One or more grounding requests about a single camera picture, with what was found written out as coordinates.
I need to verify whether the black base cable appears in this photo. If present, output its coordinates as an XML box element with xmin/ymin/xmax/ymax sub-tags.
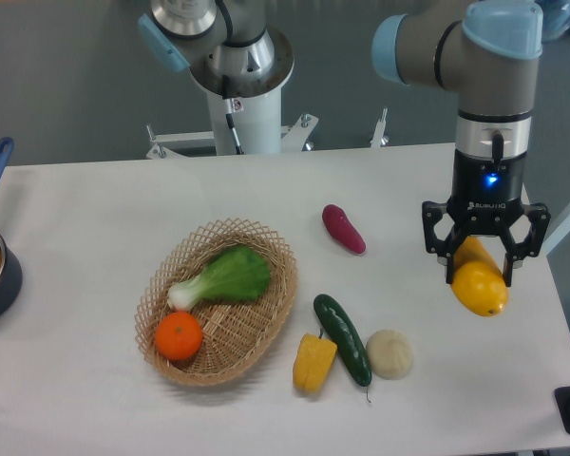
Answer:
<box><xmin>221</xmin><ymin>75</ymin><xmax>245</xmax><ymax>156</ymax></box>

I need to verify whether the beige steamed bun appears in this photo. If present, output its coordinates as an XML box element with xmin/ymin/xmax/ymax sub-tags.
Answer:
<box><xmin>366</xmin><ymin>330</ymin><xmax>414</xmax><ymax>380</ymax></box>

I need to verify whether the orange tangerine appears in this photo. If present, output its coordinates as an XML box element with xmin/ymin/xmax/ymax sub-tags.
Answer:
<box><xmin>155</xmin><ymin>311</ymin><xmax>203</xmax><ymax>361</ymax></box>

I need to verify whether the yellow bell pepper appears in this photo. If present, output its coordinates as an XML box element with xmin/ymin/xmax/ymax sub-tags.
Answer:
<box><xmin>293</xmin><ymin>333</ymin><xmax>337</xmax><ymax>393</ymax></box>

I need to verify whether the yellow mango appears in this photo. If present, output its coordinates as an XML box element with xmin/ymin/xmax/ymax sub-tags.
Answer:
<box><xmin>450</xmin><ymin>237</ymin><xmax>508</xmax><ymax>317</ymax></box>

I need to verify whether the purple sweet potato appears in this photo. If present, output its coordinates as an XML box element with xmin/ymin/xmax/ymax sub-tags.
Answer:
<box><xmin>321</xmin><ymin>204</ymin><xmax>367</xmax><ymax>255</ymax></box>

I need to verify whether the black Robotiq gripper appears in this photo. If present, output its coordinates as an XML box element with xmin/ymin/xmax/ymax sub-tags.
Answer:
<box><xmin>421</xmin><ymin>147</ymin><xmax>552</xmax><ymax>288</ymax></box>

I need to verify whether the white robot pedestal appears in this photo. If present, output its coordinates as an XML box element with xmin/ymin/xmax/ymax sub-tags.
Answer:
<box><xmin>144</xmin><ymin>23</ymin><xmax>390</xmax><ymax>161</ymax></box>

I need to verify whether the woven wicker basket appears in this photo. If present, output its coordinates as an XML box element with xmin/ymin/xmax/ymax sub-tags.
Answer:
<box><xmin>135</xmin><ymin>218</ymin><xmax>298</xmax><ymax>387</ymax></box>

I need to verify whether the green cucumber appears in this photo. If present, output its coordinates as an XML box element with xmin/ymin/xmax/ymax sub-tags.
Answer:
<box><xmin>313</xmin><ymin>294</ymin><xmax>372</xmax><ymax>404</ymax></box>

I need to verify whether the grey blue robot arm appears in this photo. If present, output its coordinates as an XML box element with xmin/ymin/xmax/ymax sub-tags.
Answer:
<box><xmin>138</xmin><ymin>1</ymin><xmax>550</xmax><ymax>282</ymax></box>

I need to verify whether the green bok choy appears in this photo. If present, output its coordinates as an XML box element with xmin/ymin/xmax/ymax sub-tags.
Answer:
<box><xmin>166</xmin><ymin>245</ymin><xmax>271</xmax><ymax>312</ymax></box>

